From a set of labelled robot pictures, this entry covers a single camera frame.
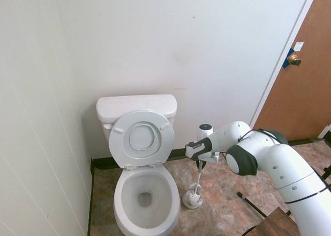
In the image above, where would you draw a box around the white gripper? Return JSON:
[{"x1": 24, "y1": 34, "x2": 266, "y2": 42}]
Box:
[{"x1": 197, "y1": 151, "x2": 221, "y2": 170}]

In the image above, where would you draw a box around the white toilet brush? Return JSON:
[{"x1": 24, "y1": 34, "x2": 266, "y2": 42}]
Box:
[{"x1": 188, "y1": 160, "x2": 203, "y2": 201}]

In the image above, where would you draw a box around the white toilet brush holder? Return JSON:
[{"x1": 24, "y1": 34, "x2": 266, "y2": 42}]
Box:
[{"x1": 182, "y1": 183, "x2": 203, "y2": 210}]

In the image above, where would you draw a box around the white raised toilet seat lid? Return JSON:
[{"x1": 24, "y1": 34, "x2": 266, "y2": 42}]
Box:
[{"x1": 108, "y1": 109, "x2": 176, "y2": 171}]

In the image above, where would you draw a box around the white toilet bowl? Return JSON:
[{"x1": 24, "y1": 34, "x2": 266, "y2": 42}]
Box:
[{"x1": 113, "y1": 165, "x2": 181, "y2": 236}]

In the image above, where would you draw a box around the white toilet tank lid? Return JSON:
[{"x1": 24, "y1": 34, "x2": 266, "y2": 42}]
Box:
[{"x1": 96, "y1": 94, "x2": 178, "y2": 123}]

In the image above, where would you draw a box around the white toilet tank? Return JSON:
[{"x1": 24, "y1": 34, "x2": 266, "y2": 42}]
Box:
[{"x1": 99, "y1": 112, "x2": 175, "y2": 149}]

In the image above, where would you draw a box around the dark wooden table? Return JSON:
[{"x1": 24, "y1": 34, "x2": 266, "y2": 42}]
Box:
[{"x1": 250, "y1": 207, "x2": 302, "y2": 236}]

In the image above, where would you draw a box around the brown wooden door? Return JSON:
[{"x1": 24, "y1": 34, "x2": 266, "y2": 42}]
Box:
[{"x1": 252, "y1": 0, "x2": 331, "y2": 142}]

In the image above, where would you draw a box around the blue tape strip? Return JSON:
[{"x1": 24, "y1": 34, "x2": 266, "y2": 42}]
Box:
[{"x1": 282, "y1": 47, "x2": 297, "y2": 69}]

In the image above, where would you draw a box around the brass door knob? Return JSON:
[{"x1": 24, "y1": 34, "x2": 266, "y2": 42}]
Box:
[{"x1": 288, "y1": 53, "x2": 302, "y2": 67}]

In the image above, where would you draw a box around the black camera tripod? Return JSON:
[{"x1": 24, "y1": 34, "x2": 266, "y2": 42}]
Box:
[{"x1": 237, "y1": 164, "x2": 331, "y2": 219}]

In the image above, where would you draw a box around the black floor cable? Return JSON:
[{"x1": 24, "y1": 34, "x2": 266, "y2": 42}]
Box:
[{"x1": 241, "y1": 224, "x2": 262, "y2": 236}]

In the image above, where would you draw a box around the white door frame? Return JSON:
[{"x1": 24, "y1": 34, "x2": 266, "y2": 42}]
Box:
[{"x1": 249, "y1": 0, "x2": 322, "y2": 130}]

